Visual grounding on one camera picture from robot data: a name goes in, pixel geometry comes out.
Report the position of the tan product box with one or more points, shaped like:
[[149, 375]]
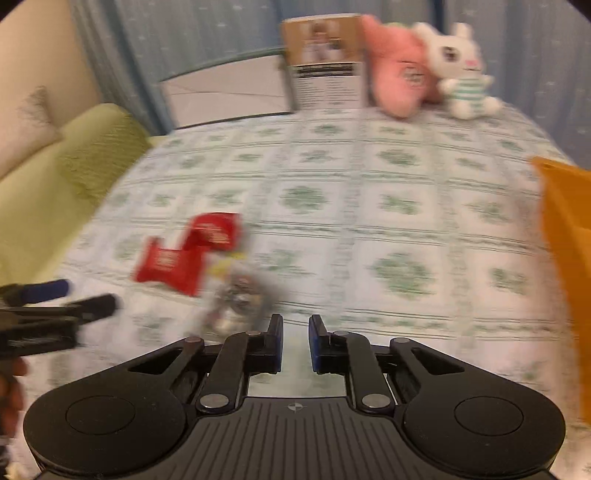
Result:
[[323, 83]]

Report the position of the green zigzag cushion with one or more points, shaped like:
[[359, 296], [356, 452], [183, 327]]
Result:
[[106, 152]]

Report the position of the blue star curtain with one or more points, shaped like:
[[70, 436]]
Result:
[[521, 46], [207, 27]]

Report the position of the person's left hand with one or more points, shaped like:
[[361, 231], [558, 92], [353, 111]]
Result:
[[11, 387]]

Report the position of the white embroidered cushion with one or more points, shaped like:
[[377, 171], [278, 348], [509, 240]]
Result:
[[27, 124]]

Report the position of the large red snack packet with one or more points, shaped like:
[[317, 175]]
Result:
[[166, 265]]

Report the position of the orange plastic basket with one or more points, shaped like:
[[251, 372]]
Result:
[[572, 230]]

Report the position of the pink plush toy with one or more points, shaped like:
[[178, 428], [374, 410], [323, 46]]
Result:
[[397, 78]]

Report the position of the large white cardboard box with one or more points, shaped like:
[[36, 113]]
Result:
[[221, 92]]

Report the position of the light green sofa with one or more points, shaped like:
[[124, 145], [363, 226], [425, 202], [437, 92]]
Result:
[[27, 207]]

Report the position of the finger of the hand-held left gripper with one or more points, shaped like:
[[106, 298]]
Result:
[[92, 305], [44, 290]]

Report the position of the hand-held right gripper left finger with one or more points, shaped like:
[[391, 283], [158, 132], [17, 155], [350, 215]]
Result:
[[276, 344]]

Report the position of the white rabbit plush toy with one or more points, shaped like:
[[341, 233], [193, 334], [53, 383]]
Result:
[[457, 55]]

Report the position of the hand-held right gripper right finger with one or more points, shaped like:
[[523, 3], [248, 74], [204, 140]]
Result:
[[316, 344]]

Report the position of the green floral tablecloth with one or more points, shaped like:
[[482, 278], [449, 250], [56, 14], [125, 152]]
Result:
[[369, 184]]

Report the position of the clear snack packet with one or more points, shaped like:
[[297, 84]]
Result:
[[240, 295]]

